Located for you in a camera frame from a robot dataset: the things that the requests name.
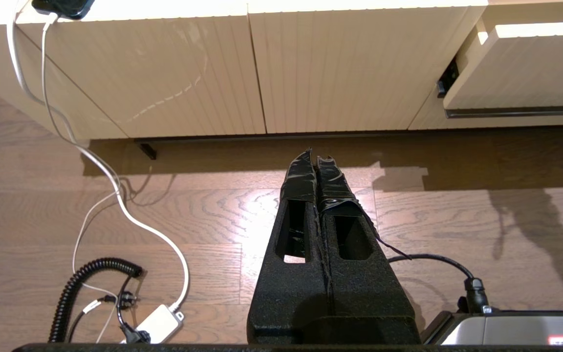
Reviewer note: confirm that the cream ribbed cabinet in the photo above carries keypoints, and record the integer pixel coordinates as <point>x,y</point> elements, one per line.
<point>164,73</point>

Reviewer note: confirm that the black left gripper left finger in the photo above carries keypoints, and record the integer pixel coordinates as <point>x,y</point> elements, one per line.
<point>286,293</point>

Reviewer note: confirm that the black smartphone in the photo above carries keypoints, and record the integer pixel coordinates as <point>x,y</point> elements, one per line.
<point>64,7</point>

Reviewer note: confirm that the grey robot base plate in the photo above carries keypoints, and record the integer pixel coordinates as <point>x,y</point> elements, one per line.
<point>516,330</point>

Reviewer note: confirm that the white power adapter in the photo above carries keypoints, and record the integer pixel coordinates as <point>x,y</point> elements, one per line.
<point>157,322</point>

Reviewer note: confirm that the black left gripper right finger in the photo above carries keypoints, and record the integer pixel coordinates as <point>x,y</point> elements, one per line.
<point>374,298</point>

